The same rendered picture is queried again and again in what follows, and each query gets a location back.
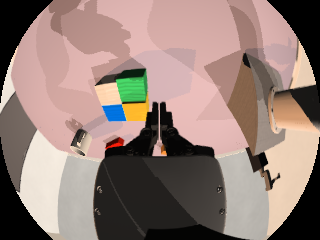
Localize brown mug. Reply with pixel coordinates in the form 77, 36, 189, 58
70, 129, 92, 156

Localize green cube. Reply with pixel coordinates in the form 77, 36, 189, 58
116, 68, 148, 102

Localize yellow cube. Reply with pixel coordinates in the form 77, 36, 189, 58
122, 91, 149, 121

